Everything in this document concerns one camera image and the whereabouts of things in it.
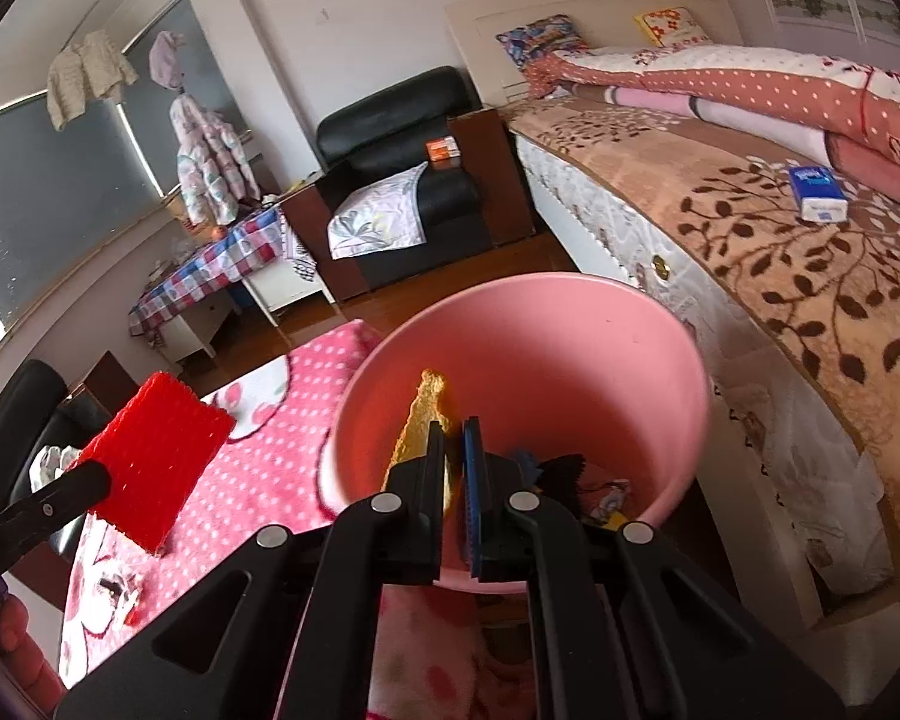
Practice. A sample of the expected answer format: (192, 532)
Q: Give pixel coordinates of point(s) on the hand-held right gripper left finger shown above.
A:
(431, 525)

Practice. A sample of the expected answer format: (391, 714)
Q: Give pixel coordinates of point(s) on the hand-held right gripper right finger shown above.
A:
(471, 510)

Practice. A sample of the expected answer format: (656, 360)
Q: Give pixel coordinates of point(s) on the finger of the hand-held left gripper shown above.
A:
(60, 502)

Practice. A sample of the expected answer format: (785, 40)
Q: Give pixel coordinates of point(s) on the yellow sponge piece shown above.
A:
(424, 420)

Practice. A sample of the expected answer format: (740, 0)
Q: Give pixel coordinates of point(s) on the red scrub pad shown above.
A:
(157, 457)

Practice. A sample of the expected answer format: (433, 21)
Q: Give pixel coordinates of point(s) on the pink plastic bucket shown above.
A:
(555, 360)

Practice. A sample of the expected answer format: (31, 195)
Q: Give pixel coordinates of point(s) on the person's left hand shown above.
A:
(26, 652)

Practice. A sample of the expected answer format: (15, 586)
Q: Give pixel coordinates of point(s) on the white socks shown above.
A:
(52, 461)

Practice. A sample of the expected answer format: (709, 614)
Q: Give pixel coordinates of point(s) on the small blue scrap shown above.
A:
(525, 459)

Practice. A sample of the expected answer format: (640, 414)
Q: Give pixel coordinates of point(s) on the black leather chair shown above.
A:
(15, 412)

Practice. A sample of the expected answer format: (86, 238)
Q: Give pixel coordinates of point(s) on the dark cloth scrap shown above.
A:
(566, 469)

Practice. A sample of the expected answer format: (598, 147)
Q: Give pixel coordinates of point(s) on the brown wooden stool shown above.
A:
(112, 382)

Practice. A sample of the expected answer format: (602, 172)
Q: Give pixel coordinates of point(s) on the crumpled white wrapper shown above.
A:
(607, 499)

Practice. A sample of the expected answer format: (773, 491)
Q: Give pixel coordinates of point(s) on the pink polka-dot mat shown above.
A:
(285, 435)

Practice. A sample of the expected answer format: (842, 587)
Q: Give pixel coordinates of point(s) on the white table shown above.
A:
(195, 322)

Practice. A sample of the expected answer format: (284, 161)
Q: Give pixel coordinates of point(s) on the plaid covered small table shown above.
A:
(210, 262)

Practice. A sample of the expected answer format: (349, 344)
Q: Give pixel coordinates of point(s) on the black and white patterned cloth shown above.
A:
(300, 259)

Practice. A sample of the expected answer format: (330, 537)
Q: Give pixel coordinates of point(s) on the grey floral cloth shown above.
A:
(375, 217)

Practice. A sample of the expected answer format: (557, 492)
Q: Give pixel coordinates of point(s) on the large grey window blind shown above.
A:
(45, 195)

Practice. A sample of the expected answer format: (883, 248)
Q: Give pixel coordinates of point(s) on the brass bed knob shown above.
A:
(658, 264)

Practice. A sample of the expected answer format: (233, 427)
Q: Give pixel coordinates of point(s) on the white bed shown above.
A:
(780, 420)

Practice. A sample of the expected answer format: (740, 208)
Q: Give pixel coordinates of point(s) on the brown wooden nightstand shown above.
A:
(495, 172)

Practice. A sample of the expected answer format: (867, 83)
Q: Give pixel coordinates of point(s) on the brown wooden cabinet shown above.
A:
(307, 210)

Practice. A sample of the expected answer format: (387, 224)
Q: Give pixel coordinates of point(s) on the orange box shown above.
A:
(442, 148)

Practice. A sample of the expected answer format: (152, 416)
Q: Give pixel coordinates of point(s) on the pastel puffer jacket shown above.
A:
(206, 157)

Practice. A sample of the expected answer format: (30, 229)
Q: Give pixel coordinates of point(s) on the brown leaf-pattern blanket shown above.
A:
(795, 270)

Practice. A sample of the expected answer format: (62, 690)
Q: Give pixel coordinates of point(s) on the black leather armchair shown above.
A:
(390, 112)

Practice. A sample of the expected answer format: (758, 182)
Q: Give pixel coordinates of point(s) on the beige jacket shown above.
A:
(82, 75)

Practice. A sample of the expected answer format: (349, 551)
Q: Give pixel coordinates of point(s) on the lilac hat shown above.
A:
(165, 60)

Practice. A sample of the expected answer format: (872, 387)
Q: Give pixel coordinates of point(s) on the narrow grey window blind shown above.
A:
(195, 52)

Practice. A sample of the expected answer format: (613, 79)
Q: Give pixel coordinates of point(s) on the blue tissue pack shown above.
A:
(814, 187)

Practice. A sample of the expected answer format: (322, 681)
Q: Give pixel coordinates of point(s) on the blue patterned pillow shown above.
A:
(544, 37)

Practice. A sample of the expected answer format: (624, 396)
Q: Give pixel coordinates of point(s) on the pink polka-dot quilt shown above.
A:
(757, 82)

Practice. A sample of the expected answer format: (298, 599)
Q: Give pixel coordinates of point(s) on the white headboard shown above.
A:
(607, 7)

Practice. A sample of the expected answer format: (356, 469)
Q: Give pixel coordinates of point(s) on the yellow floral pillow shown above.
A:
(671, 24)

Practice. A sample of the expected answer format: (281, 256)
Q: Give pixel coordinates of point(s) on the white wardrobe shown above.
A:
(817, 7)

